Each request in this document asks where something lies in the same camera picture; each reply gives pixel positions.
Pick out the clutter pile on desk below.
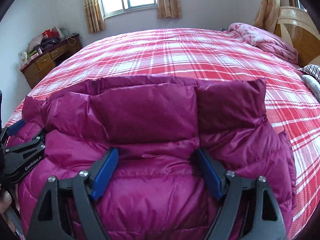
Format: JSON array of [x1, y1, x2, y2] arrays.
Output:
[[18, 26, 77, 68]]

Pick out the left beige curtain far window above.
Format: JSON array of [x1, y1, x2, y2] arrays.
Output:
[[83, 0, 105, 34]]

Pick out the wooden bed headboard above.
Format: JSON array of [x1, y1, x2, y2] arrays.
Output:
[[274, 7, 320, 67]]

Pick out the striped pillow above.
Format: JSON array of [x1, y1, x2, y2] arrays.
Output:
[[298, 64, 320, 83]]

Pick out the magenta down jacket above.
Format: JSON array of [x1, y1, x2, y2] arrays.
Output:
[[8, 75, 297, 239]]

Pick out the red plaid bed sheet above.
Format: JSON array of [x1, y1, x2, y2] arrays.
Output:
[[11, 29, 319, 239]]

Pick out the wooden desk with drawers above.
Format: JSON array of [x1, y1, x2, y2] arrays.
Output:
[[20, 34, 82, 89]]

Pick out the person's left hand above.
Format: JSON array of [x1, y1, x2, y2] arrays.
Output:
[[0, 191, 16, 231]]

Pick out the beige curtain near headboard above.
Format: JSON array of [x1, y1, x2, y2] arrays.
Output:
[[254, 0, 280, 33]]

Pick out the pink folded quilt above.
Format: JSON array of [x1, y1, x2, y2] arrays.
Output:
[[228, 23, 298, 64]]

